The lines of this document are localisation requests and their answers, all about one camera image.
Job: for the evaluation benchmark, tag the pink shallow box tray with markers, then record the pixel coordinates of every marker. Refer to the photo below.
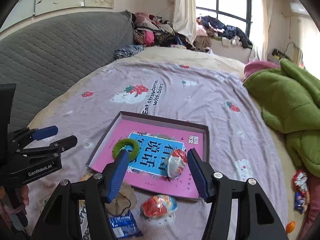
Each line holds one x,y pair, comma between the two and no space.
157,137

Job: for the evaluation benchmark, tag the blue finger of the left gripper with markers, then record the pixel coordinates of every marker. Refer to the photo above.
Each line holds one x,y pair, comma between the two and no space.
29,135
55,147

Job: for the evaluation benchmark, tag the black power strip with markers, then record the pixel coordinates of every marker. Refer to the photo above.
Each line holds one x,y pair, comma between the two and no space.
278,54

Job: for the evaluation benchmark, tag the toy egg on bed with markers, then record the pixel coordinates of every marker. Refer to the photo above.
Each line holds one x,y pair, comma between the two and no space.
158,206

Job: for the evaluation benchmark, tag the cream curtain right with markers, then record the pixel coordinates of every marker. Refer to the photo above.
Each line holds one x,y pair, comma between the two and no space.
260,24

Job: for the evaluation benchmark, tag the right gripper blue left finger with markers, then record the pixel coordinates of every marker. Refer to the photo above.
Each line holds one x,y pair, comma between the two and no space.
60,218

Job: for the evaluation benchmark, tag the person's hand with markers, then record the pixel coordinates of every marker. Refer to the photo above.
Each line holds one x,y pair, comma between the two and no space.
25,195

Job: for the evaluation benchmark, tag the black framed window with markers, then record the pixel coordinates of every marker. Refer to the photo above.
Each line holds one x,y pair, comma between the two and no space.
236,13

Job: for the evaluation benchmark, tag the lilac strawberry bear bedsheet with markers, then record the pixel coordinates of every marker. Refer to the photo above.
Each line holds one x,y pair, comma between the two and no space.
163,107

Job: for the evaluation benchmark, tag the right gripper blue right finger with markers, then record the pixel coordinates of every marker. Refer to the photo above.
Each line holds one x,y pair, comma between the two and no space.
257,218

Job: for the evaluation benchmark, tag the cream curtain left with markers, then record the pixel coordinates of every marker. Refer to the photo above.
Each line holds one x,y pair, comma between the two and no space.
184,20

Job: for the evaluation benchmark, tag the blue snack packet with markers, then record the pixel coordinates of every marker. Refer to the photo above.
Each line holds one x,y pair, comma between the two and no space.
125,226

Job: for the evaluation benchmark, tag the red white snack bag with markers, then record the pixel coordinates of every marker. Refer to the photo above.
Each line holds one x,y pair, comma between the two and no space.
302,195

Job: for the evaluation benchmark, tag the pink pillow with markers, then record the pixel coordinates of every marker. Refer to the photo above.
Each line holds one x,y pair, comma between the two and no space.
254,66

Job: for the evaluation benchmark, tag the green plush blanket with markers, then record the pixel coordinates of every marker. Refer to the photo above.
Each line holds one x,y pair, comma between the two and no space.
289,100

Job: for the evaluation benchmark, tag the grey quilted headboard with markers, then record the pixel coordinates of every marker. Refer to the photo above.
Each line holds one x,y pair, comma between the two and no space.
46,58

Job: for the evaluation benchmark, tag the dark patterned cloth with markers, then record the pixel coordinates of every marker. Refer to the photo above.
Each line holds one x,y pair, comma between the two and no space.
128,51

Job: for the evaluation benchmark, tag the toy egg in tray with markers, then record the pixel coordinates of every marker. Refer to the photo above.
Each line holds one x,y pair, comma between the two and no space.
175,163

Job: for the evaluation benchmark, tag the orange small ball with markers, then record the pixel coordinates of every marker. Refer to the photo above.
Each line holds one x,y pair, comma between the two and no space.
290,227

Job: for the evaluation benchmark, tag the white air conditioner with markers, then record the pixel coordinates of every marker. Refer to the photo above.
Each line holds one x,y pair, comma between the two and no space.
298,8

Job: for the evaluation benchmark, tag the cream curtain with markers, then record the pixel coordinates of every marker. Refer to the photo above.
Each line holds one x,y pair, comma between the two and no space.
260,24
184,20

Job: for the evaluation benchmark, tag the clothes pile on windowsill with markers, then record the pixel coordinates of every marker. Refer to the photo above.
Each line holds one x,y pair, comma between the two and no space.
227,34

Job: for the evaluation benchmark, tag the clothes pile by headboard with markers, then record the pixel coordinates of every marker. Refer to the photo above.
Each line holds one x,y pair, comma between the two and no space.
150,30

